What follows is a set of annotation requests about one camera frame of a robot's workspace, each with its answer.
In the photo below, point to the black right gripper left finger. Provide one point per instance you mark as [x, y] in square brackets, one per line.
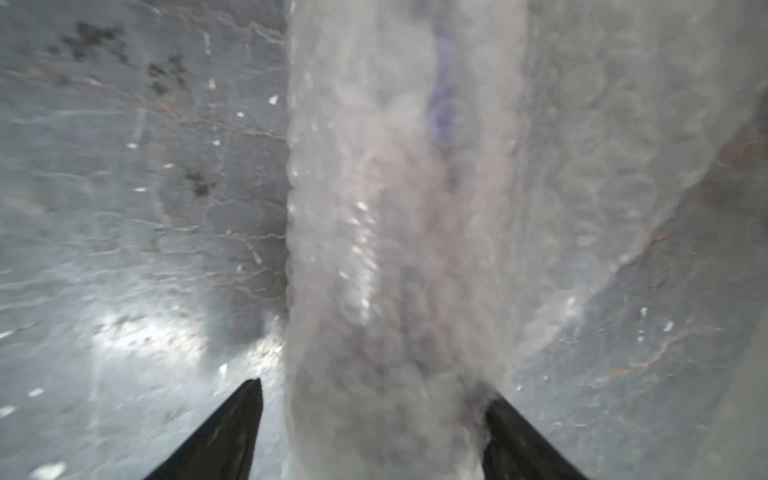
[222, 447]

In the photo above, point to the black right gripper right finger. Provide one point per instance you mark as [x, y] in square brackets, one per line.
[518, 451]

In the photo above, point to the clear bubble wrap sheet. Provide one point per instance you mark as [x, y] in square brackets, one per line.
[419, 282]

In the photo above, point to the purple glass wine bottle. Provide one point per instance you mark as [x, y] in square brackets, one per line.
[448, 111]

